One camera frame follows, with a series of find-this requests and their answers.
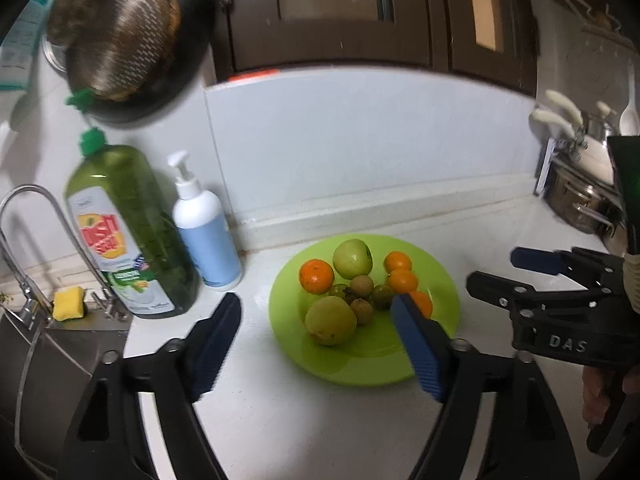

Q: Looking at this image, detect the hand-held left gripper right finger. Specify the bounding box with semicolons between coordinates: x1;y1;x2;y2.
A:
390;294;581;480

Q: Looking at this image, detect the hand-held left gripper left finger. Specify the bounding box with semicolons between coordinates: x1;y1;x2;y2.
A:
62;292;243;480

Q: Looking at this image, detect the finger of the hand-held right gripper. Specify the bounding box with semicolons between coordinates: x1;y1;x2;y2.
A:
466;271;623;318
510;247;626;288

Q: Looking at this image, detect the small orange mandarin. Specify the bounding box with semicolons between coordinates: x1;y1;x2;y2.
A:
388;269;419;294
407;290;434;320
383;251;412;275

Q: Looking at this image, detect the green plastic plate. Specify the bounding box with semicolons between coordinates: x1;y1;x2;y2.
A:
268;234;461;387

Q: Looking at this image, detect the yellow apple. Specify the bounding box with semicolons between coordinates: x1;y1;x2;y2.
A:
304;296;358;347

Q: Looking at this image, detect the green apple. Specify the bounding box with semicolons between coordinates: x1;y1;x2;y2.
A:
332;239;373;279

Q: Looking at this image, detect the large orange mandarin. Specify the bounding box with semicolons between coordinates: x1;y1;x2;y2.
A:
299;258;335;295

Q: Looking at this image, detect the person's right hand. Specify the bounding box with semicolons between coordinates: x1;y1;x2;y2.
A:
581;366;623;428

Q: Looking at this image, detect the steel pot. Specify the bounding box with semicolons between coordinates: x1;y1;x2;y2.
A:
545;162;626;237

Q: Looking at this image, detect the white blue pump bottle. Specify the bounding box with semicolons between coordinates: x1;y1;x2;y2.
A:
167;150;244;292

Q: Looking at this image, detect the green dish soap bottle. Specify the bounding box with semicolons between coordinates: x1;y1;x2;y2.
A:
64;87;201;321

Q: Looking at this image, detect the yellow sponge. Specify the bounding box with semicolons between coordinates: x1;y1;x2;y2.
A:
52;287;87;322

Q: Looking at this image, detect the white spoon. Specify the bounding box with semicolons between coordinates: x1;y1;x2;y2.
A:
620;70;640;136

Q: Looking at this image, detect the steel sink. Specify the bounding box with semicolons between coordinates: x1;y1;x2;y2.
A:
0;305;132;480

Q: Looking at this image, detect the steel faucet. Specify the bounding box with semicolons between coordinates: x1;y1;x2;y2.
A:
0;185;133;331

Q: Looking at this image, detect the dark brown wooden cabinet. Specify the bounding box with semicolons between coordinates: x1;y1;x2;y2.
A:
207;0;538;97

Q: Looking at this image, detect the black frying pan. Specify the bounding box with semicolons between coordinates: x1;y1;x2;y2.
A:
60;0;217;127

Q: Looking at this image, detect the large metal mesh strainer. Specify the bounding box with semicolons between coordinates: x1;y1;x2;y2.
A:
65;0;182;102

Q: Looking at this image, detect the small metal mesh strainer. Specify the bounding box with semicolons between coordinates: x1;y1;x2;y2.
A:
42;0;119;73

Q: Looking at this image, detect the white teal packet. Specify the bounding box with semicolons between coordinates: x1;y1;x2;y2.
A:
0;0;52;92

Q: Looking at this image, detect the metal wall rack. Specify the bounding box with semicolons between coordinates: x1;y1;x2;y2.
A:
560;0;627;37

